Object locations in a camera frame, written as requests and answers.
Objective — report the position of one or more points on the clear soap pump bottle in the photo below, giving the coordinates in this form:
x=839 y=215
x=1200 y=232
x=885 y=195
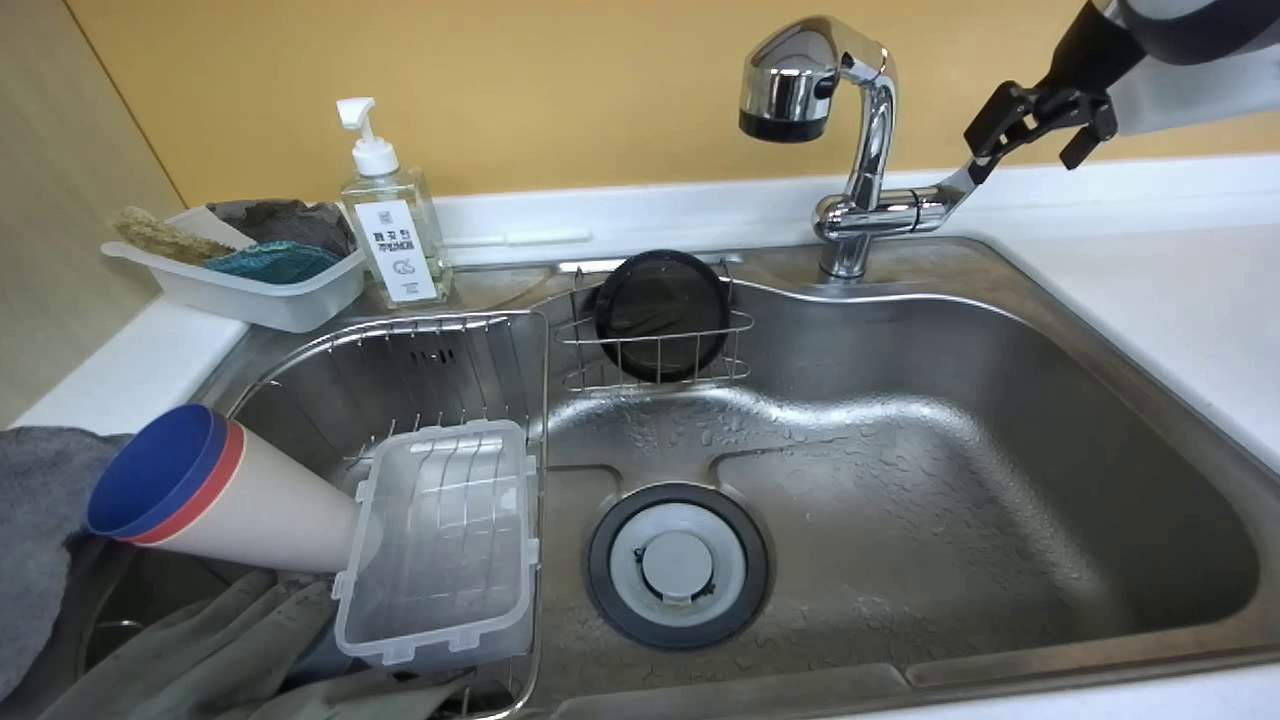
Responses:
x=393 y=232

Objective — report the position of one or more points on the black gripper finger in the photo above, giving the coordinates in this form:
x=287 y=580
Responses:
x=1089 y=130
x=1000 y=117

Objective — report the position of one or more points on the beige scrubbing brush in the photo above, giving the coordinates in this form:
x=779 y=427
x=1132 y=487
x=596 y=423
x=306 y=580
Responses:
x=166 y=242

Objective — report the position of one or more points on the black round mesh strainer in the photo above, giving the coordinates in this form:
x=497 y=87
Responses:
x=660 y=310

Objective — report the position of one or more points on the white tumbler with blue lid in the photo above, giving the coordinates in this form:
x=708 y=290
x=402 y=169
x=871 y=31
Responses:
x=221 y=502

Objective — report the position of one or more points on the white plastic tray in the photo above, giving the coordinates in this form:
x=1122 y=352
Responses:
x=287 y=303

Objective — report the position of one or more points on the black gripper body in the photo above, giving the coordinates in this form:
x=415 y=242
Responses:
x=1099 y=54

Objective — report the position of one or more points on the grey cloth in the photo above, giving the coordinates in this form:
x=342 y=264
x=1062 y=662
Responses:
x=43 y=532

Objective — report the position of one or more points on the dark cloth in tray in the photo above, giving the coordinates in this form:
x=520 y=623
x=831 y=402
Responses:
x=287 y=221

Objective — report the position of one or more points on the clear plastic food container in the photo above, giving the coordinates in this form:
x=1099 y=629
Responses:
x=447 y=542

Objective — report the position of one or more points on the stainless steel sink basin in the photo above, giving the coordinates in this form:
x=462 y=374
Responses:
x=961 y=466

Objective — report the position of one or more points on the teal sponge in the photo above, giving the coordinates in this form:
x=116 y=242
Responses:
x=272 y=261

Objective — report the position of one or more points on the grey round drain cover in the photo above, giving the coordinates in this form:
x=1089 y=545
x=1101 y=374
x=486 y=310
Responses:
x=679 y=567

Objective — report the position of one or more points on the chrome kitchen faucet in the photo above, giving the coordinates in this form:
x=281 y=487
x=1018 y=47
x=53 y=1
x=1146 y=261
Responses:
x=872 y=147

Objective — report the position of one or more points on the olive green cloth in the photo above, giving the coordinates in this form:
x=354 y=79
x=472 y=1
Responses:
x=201 y=654

